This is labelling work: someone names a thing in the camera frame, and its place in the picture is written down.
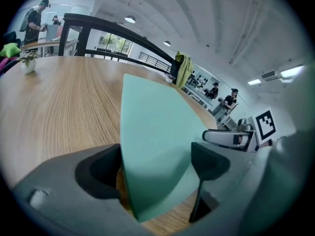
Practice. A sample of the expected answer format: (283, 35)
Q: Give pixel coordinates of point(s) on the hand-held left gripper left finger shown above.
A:
(61, 181)

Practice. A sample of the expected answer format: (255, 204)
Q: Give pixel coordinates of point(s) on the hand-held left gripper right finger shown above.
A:
(233, 181)

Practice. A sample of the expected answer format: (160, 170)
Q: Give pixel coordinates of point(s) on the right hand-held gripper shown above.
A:
(264, 126)

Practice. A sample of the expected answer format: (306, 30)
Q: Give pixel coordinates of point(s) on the light green board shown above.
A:
(152, 131)

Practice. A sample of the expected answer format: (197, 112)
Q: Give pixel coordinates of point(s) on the white chair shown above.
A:
(230, 122)

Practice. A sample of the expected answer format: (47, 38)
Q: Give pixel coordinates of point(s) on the olive green jacket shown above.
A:
(184, 70)

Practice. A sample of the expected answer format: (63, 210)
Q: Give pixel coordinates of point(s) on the small pot pink flowers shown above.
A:
(169, 79)

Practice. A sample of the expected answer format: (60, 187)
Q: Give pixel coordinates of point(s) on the wooden table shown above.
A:
(61, 102)

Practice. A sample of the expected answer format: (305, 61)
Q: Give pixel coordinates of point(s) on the black office chair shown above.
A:
(174, 70)

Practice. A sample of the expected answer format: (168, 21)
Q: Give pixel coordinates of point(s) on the white air conditioner unit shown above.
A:
(270, 75)

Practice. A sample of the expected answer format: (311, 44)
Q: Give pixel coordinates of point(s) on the black horizontal bar railing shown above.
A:
(155, 61)

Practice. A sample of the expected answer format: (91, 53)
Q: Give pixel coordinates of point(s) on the dome ceiling lamp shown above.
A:
(130, 19)
(166, 43)

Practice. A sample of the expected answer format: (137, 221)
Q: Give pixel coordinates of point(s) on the small white pot leafy plant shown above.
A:
(27, 65)

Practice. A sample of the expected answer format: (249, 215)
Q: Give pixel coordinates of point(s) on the black chair back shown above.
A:
(137, 39)

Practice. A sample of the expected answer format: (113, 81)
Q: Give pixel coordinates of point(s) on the pink pillow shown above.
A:
(5, 64)

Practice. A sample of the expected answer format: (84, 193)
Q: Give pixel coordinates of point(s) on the long light wood desk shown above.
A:
(49, 44)

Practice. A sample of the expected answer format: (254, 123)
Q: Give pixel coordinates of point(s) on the green star pillow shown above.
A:
(9, 50)

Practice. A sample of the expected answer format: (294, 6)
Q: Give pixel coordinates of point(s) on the wall display of black caps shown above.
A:
(201, 80)

